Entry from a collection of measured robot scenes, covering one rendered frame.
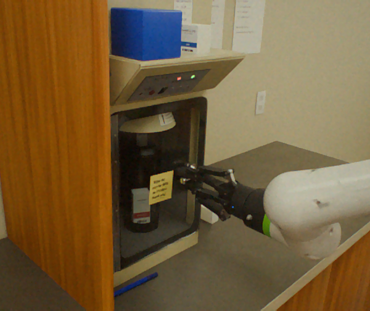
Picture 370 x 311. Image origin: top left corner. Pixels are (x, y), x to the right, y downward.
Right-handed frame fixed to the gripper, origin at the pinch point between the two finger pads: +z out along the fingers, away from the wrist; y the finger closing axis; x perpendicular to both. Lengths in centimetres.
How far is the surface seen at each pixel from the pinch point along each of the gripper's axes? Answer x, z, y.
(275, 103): -114, 48, -7
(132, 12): 19.8, -3.2, 39.6
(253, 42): -90, 48, 25
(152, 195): 8.5, 3.5, -3.7
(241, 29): -80, 48, 30
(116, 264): 19.7, 3.5, -18.4
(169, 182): 3.0, 3.5, -1.6
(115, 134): 19.5, 3.4, 14.4
